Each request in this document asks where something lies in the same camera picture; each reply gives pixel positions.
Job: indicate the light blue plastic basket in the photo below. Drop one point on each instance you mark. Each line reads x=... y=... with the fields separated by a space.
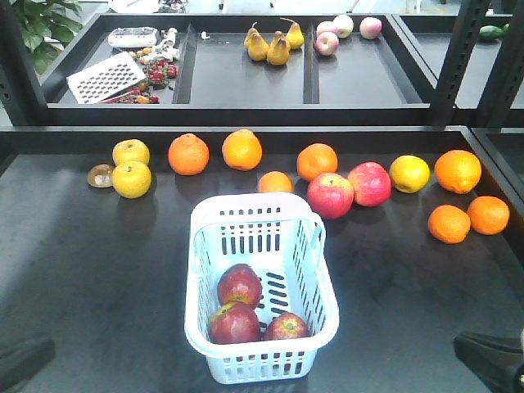
x=279 y=237

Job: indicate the white kitchen scale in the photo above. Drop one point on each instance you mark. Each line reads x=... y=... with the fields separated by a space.
x=133 y=37

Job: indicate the green avocado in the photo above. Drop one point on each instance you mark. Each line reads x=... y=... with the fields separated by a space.
x=490 y=33

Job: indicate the black shelf upright post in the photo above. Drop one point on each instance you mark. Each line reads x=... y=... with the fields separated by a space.
x=481 y=84

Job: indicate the pink red smooth apple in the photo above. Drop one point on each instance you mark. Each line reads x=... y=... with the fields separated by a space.
x=371 y=182

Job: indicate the brown pear front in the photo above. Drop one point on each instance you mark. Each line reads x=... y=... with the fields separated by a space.
x=279 y=50

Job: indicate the green potted plant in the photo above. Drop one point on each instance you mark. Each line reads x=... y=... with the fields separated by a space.
x=47 y=27

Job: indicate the yellow brown pear fruit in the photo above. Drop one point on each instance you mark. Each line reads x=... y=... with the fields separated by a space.
x=131 y=179

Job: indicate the pink peach top shelf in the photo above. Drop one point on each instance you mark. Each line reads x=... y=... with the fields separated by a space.
x=370 y=27

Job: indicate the white metal grater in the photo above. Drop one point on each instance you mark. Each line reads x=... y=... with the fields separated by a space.
x=105 y=79

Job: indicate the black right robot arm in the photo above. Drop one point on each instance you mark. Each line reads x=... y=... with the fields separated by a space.
x=496 y=361

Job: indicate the small orange mandarin right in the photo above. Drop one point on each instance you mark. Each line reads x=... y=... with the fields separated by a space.
x=489 y=215

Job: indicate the small mandarin left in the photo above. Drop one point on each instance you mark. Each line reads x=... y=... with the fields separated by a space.
x=275 y=181

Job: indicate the brown pear right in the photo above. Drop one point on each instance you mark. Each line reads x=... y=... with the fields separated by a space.
x=294 y=34

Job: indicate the yellow pear fruit rear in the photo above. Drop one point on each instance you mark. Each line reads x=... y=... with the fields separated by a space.
x=131 y=149

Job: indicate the pale apple top shelf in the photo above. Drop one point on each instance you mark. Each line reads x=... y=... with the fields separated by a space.
x=344 y=25

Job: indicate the small orange mandarin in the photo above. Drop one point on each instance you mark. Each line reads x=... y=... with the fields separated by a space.
x=449 y=224
x=489 y=215

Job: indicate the pink apple top shelf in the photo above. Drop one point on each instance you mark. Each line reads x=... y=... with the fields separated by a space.
x=326 y=43

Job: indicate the brown pear left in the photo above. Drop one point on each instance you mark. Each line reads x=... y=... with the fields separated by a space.
x=255 y=44

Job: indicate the orange with nub far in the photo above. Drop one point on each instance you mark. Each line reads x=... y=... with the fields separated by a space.
x=188 y=154

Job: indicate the wood and black display stand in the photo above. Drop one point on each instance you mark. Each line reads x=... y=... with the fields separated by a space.
x=102 y=277

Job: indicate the brown mushroom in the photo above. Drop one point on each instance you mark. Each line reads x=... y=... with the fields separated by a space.
x=100 y=176

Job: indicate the yellow orange fruit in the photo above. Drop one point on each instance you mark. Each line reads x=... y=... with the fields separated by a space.
x=409 y=174

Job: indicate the large orange with nub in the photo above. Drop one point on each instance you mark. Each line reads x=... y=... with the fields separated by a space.
x=458 y=171

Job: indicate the dark red yellow-top apple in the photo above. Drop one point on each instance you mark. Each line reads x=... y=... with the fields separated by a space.
x=234 y=323

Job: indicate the brown pear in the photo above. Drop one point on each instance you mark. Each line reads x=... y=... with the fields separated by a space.
x=294 y=34
x=255 y=44
x=279 y=50

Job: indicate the large round orange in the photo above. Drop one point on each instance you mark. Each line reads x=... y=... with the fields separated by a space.
x=316 y=159

